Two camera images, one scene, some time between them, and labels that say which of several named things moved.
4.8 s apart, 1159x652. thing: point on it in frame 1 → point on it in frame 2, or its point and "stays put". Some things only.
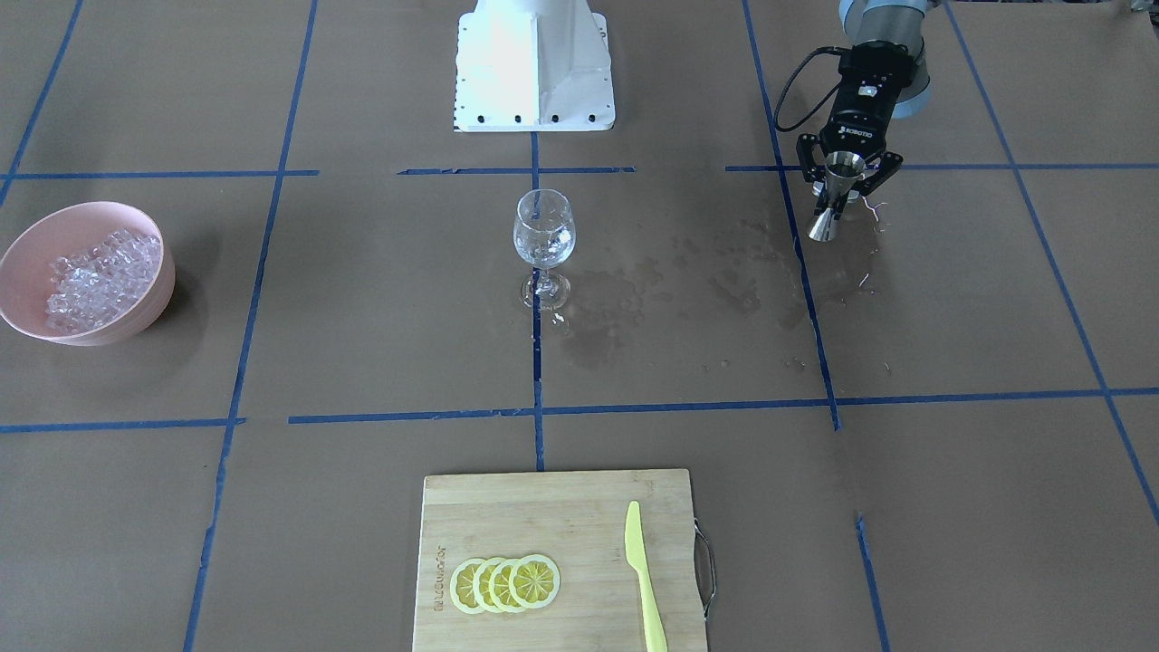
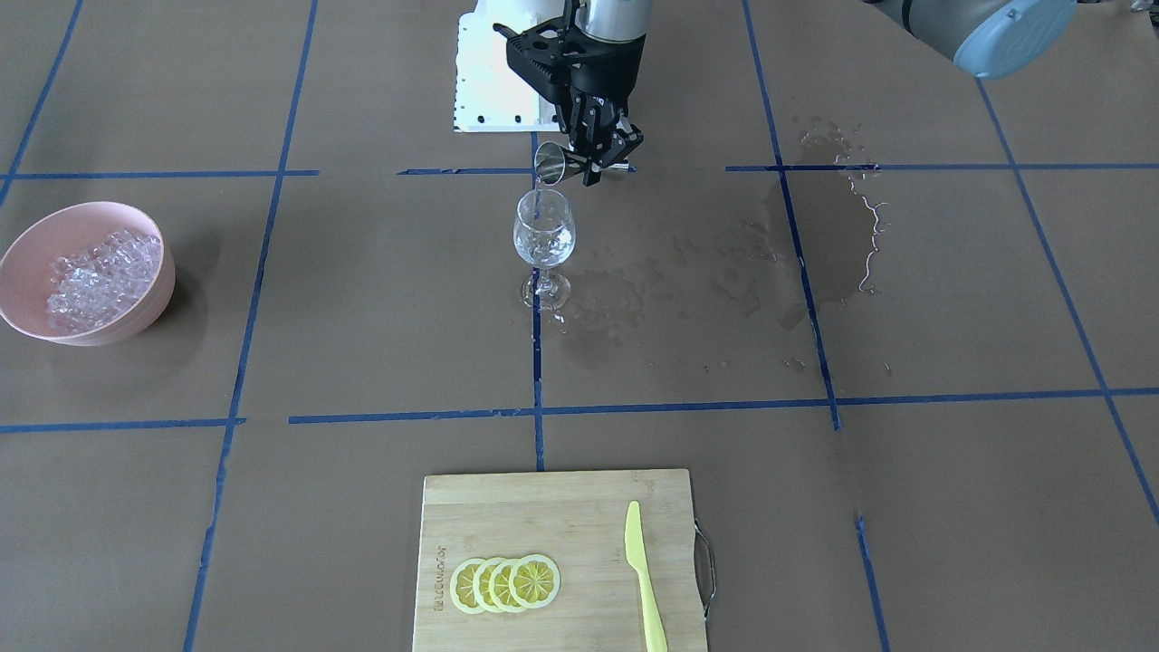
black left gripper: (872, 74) → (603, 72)
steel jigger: (842, 170) → (551, 163)
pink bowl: (88, 273) stays put
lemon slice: (481, 585) stays put
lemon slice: (499, 587) stays put
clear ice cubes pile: (89, 286) stays put
